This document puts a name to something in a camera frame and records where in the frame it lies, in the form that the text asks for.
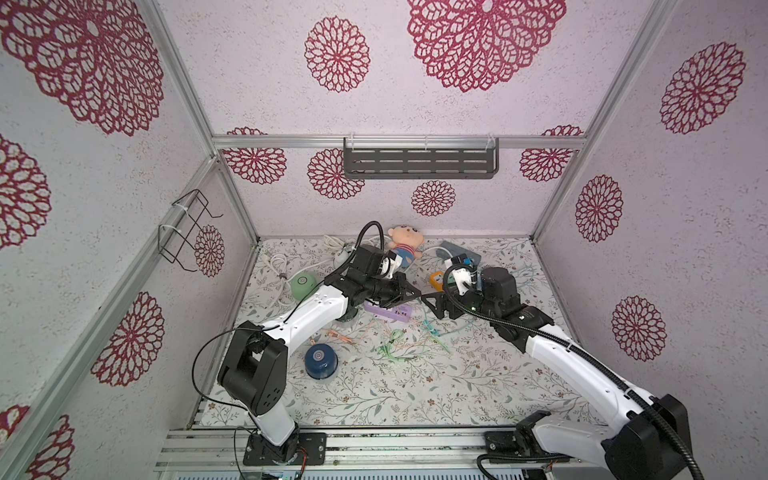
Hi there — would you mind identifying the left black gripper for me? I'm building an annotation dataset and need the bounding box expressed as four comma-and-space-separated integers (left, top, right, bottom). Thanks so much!
365, 271, 421, 309

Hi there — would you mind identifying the orange power strip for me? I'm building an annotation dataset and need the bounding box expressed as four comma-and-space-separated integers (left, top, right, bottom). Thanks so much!
429, 271, 444, 292

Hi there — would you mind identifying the green usb charging cable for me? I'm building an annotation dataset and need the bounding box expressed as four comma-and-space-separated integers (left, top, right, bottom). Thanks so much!
374, 326, 451, 364

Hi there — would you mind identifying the teal usb charging cable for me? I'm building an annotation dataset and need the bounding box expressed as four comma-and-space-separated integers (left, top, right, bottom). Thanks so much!
419, 317, 475, 338

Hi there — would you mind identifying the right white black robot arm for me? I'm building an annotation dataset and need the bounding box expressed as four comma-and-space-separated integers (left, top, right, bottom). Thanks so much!
422, 264, 704, 479

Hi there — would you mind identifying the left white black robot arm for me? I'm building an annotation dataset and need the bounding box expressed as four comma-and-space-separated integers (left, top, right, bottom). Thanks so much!
216, 245, 421, 450

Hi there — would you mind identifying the purple power strip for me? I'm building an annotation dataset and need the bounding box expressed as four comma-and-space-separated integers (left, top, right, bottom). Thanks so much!
363, 302, 413, 323

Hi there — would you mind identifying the plush boy doll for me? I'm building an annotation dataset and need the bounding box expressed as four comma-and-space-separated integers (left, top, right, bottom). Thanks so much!
388, 225, 425, 269

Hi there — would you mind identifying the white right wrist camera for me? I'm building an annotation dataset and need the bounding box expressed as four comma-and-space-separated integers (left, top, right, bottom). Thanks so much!
448, 264, 476, 296

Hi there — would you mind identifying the light green cordless grinder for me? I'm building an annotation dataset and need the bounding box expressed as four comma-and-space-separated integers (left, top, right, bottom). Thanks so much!
289, 271, 318, 302

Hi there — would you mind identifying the grey wall shelf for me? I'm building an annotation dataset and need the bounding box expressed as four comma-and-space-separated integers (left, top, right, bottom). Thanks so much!
342, 138, 500, 180

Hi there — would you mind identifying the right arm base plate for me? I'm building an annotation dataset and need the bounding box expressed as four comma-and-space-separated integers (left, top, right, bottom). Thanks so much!
484, 430, 570, 463

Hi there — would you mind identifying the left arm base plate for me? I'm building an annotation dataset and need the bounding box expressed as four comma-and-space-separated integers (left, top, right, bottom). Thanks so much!
243, 431, 328, 467

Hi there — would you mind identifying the black wire wall rack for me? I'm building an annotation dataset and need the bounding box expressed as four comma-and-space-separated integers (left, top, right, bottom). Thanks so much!
156, 189, 226, 278

